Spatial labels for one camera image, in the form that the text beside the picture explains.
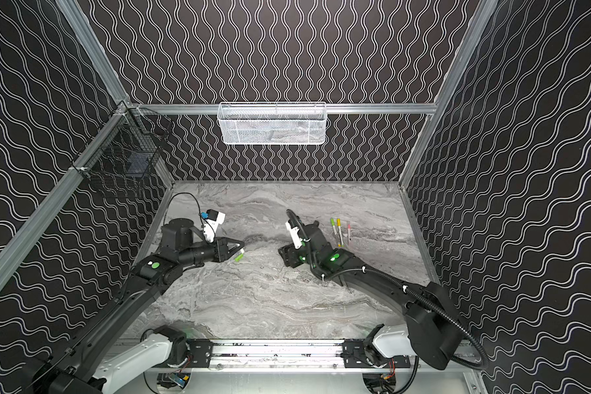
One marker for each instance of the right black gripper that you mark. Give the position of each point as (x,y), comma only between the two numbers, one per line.
(293,254)

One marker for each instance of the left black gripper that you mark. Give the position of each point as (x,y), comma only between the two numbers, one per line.
(219,250)

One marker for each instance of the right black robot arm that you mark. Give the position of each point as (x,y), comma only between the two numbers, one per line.
(422,333)

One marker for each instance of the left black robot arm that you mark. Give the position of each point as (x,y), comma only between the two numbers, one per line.
(80,368)

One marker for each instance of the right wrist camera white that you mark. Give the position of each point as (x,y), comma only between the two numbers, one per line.
(294,232)

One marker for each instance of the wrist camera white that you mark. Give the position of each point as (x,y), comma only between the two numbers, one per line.
(211,219)
(294,232)

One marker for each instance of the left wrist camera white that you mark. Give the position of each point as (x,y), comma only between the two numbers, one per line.
(211,219)

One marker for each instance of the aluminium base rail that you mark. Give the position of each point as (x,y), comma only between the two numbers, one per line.
(307,356)

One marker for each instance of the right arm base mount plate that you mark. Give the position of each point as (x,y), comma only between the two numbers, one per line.
(360,354)

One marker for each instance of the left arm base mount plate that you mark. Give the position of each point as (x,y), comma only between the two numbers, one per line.
(195,353)

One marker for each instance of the white mesh wall basket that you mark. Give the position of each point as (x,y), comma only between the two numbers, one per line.
(273,123)

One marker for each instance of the black wire wall basket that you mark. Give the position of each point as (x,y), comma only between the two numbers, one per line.
(130,160)

